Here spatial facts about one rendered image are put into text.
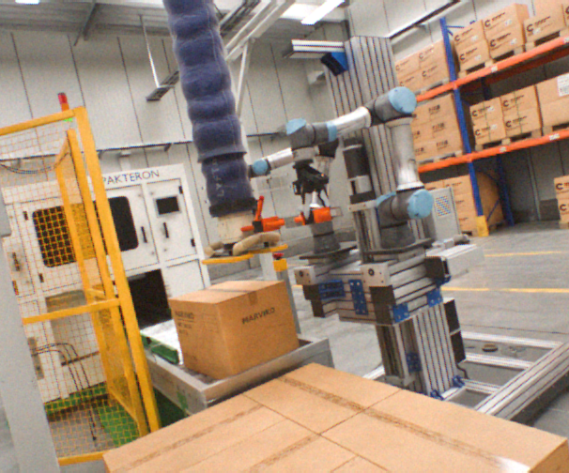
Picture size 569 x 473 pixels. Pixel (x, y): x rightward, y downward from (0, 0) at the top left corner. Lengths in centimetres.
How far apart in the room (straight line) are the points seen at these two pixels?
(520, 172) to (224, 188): 888
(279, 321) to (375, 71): 131
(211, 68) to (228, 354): 129
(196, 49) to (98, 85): 962
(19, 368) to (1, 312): 29
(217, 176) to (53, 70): 975
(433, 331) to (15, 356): 207
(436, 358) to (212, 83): 171
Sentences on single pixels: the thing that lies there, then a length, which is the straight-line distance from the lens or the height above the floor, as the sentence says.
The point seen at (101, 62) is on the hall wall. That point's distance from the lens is 1201.
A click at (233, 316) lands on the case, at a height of 86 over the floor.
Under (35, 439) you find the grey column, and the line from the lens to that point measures 277.
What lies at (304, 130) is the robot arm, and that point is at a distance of 169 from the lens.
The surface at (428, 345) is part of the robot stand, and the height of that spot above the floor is 49.
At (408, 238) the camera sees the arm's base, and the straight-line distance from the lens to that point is 203.
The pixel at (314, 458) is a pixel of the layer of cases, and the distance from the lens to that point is 154.
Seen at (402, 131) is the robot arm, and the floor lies 150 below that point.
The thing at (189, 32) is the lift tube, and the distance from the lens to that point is 224.
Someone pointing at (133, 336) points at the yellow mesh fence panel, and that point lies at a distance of 279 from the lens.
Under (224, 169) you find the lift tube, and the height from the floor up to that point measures 153.
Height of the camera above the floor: 129
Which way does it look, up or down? 3 degrees down
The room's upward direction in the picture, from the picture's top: 12 degrees counter-clockwise
